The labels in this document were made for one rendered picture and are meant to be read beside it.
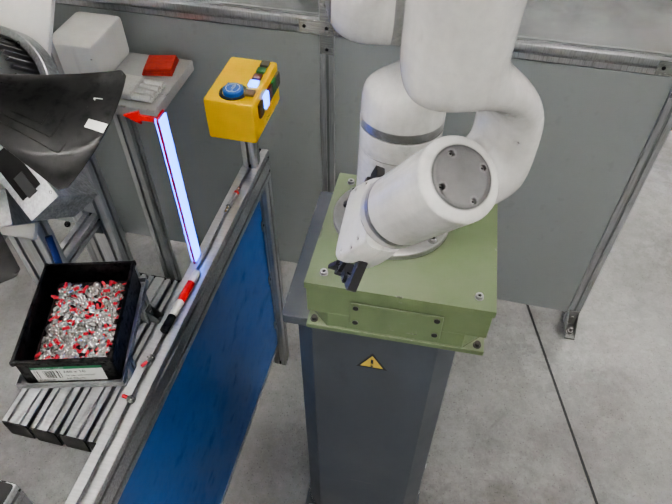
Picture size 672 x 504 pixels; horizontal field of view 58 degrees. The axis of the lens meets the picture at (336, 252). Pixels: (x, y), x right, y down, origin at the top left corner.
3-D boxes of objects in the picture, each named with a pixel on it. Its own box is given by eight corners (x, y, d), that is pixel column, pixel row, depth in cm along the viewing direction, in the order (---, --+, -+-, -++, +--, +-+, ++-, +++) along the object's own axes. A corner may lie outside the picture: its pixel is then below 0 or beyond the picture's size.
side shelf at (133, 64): (75, 53, 173) (71, 44, 171) (194, 69, 167) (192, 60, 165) (27, 101, 157) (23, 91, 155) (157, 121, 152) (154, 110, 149)
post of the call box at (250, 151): (247, 158, 137) (241, 112, 128) (260, 160, 137) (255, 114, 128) (243, 167, 135) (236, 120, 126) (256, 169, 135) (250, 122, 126)
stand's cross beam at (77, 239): (88, 221, 169) (84, 211, 166) (101, 223, 168) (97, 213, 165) (52, 271, 157) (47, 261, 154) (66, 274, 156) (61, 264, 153)
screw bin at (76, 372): (57, 286, 119) (44, 262, 114) (144, 283, 119) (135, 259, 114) (24, 386, 104) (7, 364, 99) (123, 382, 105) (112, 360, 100)
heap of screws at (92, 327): (61, 292, 118) (54, 278, 115) (135, 289, 118) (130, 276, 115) (33, 379, 105) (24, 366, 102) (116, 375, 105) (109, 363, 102)
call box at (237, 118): (237, 98, 134) (230, 54, 126) (281, 104, 132) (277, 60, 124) (210, 143, 123) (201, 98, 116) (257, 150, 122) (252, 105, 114)
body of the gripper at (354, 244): (375, 160, 70) (343, 185, 80) (355, 245, 67) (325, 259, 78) (432, 181, 72) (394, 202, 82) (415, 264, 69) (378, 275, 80)
